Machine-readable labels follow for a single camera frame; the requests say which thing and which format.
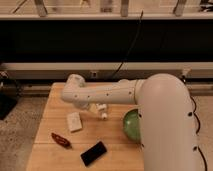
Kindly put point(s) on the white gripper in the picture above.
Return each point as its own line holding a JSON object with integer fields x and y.
{"x": 81, "y": 105}

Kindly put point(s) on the white sponge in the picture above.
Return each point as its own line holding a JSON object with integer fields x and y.
{"x": 74, "y": 122}

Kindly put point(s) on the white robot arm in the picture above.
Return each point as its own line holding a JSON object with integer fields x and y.
{"x": 167, "y": 124}

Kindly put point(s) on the green ceramic bowl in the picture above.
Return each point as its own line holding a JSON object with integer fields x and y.
{"x": 131, "y": 126}

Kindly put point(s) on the white tube bottle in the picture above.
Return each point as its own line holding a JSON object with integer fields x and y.
{"x": 102, "y": 110}

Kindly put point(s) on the red chili pepper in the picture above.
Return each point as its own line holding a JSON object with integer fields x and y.
{"x": 61, "y": 141}

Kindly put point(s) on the black smartphone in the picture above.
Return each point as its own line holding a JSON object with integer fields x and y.
{"x": 93, "y": 153}

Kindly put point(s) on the dark object at left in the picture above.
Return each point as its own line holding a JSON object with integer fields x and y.
{"x": 7, "y": 102}

